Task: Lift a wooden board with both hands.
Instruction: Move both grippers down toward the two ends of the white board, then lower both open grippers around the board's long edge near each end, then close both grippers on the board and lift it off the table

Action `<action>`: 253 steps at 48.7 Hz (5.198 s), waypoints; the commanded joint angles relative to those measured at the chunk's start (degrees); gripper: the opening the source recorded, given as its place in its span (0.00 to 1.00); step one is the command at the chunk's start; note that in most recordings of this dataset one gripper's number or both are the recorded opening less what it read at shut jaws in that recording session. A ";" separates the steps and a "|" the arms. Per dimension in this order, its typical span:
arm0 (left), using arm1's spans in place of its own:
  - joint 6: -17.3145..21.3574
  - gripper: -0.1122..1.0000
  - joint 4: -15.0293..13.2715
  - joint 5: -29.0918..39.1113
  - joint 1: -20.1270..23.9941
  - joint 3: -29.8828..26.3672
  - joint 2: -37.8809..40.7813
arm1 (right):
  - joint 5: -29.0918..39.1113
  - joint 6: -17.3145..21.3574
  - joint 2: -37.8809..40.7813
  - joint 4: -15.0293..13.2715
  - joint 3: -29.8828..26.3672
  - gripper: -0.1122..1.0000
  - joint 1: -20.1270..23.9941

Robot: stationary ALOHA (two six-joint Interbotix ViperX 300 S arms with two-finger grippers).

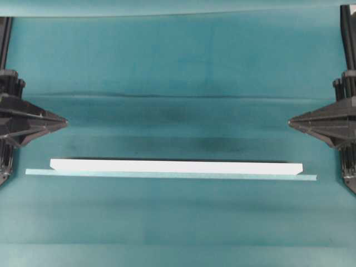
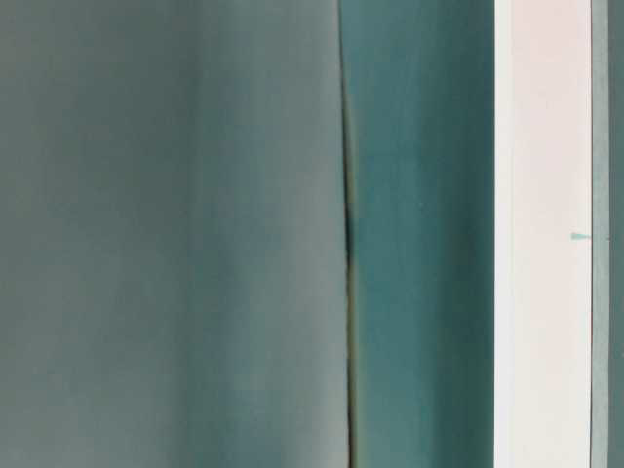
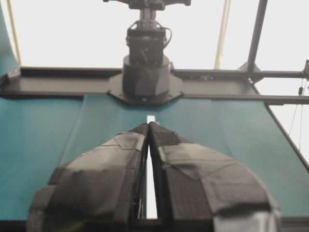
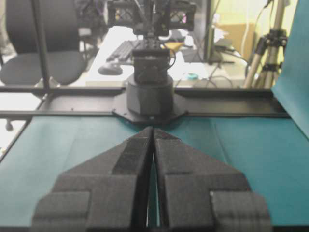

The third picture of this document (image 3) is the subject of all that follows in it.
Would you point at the cream vertical pole left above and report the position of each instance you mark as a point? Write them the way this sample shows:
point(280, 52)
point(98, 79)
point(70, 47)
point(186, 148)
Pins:
point(14, 33)

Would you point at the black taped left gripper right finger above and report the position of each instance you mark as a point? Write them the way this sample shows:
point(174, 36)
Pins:
point(202, 190)

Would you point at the cream vertical pole right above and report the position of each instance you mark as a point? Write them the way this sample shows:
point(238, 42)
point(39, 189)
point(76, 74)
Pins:
point(222, 34)

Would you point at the black metal frame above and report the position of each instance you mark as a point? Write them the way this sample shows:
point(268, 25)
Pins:
point(217, 77)

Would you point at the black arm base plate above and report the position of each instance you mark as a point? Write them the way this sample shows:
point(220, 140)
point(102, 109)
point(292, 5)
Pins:
point(145, 92)

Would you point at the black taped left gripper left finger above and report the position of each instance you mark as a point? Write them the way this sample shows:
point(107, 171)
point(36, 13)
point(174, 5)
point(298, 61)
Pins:
point(99, 191)

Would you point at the white wooden board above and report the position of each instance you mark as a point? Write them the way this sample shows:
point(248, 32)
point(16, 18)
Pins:
point(151, 210)

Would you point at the cream vertical pole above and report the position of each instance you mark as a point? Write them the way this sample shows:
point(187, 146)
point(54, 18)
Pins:
point(222, 34)
point(14, 33)

